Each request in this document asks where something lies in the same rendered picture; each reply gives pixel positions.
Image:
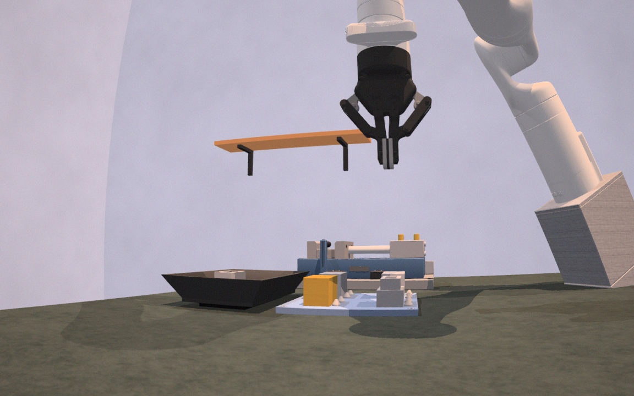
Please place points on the orange block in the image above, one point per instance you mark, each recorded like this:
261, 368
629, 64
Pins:
319, 290

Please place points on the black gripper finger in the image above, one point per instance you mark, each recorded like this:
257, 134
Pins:
351, 108
421, 105

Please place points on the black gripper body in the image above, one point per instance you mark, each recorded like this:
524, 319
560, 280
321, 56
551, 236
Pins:
384, 67

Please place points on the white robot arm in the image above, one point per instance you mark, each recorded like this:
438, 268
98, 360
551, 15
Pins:
506, 44

